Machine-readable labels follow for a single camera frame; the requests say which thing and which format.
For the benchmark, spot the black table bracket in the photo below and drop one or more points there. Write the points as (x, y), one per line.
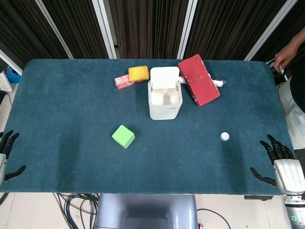
(258, 197)

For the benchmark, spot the white partition frame post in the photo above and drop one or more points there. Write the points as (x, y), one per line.
(104, 28)
(269, 31)
(187, 28)
(10, 62)
(54, 29)

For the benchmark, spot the yellow sponge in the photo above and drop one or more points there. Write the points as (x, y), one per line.
(138, 73)

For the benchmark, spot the white bottle cap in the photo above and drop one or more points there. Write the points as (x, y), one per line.
(224, 136)

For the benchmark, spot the red toothpaste box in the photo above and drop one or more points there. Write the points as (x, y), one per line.
(122, 82)

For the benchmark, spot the black and white left hand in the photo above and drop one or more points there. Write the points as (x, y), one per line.
(3, 164)

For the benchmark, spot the white open-lid bin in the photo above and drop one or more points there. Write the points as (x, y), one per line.
(164, 109)

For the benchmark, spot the person's hand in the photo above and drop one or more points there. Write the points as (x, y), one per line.
(284, 56)

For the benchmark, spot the blue felt table mat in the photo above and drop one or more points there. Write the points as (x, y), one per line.
(71, 107)

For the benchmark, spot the black and white right hand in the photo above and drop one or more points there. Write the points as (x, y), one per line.
(289, 174)

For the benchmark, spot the person's dark shirt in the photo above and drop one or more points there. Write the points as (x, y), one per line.
(299, 93)

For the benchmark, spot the black and white handheld device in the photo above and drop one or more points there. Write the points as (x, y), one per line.
(279, 74)

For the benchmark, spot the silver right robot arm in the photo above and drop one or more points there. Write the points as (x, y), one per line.
(295, 212)

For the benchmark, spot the white tube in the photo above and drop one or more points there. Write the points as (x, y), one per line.
(218, 82)

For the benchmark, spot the person's white trousers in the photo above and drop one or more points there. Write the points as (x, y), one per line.
(294, 124)

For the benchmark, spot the person's forearm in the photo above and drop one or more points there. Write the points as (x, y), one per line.
(297, 44)

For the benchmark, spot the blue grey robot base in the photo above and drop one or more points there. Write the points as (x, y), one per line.
(145, 212)

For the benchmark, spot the red chipped brick block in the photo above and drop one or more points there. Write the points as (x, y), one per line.
(197, 78)

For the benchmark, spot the green cube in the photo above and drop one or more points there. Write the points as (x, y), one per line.
(122, 136)

